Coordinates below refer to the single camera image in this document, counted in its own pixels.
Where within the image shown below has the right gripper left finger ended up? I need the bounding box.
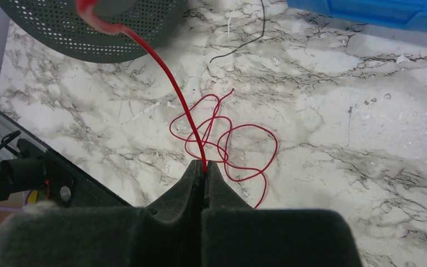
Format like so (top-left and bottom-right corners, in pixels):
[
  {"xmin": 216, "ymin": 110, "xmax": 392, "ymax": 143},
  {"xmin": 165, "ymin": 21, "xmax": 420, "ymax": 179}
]
[{"xmin": 0, "ymin": 160, "xmax": 205, "ymax": 266}]

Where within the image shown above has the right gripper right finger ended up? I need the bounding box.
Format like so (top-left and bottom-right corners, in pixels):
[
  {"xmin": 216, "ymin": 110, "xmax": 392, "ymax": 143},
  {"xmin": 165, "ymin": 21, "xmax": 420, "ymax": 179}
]
[{"xmin": 201, "ymin": 162, "xmax": 362, "ymax": 266}]

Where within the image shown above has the black round spool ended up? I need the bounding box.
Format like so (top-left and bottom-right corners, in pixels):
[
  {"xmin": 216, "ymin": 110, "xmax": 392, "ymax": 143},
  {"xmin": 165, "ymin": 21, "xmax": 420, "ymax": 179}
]
[{"xmin": 0, "ymin": 0, "xmax": 188, "ymax": 63}]

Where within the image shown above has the red wire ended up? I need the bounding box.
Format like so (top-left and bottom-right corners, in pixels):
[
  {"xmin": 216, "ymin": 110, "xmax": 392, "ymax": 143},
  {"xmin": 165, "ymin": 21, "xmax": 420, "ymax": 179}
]
[{"xmin": 76, "ymin": 0, "xmax": 279, "ymax": 210}]

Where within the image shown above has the blue plastic bin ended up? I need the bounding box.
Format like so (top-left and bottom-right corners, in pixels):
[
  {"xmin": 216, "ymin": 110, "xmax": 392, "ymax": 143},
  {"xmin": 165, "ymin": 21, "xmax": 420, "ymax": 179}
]
[{"xmin": 287, "ymin": 0, "xmax": 427, "ymax": 32}]

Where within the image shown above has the thin black wire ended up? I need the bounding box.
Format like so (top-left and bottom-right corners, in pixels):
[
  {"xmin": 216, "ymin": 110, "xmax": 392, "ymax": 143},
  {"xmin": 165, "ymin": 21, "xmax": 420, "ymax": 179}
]
[{"xmin": 210, "ymin": 0, "xmax": 266, "ymax": 64}]

